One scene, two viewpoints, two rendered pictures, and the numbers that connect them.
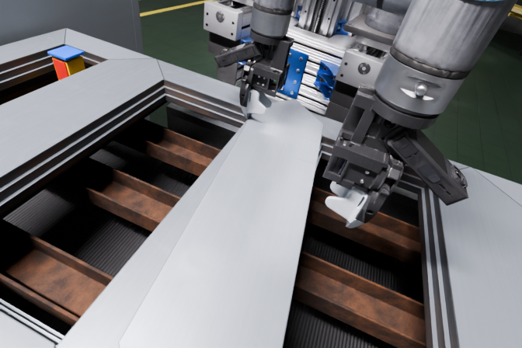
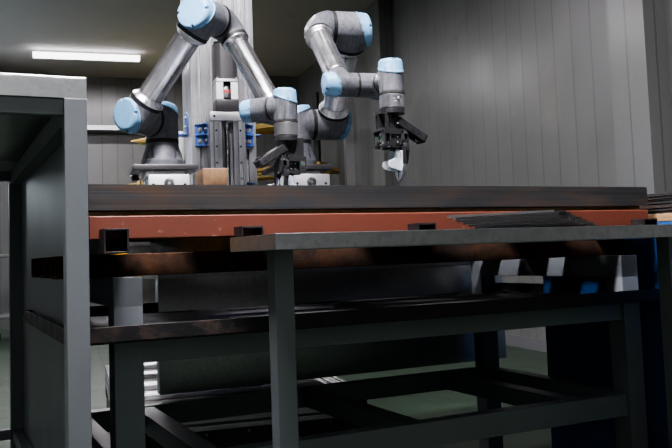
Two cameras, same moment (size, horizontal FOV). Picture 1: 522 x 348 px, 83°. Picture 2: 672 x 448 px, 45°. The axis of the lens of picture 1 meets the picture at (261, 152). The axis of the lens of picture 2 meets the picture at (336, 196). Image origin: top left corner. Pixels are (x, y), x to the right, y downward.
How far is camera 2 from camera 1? 219 cm
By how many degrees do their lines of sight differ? 57
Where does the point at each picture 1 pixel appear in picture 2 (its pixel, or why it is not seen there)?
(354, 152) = (390, 128)
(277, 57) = (298, 148)
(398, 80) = (391, 98)
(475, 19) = (399, 77)
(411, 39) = (388, 86)
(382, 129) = (392, 120)
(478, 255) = not seen: hidden behind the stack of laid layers
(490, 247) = not seen: hidden behind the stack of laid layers
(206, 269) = not seen: hidden behind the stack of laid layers
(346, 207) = (397, 162)
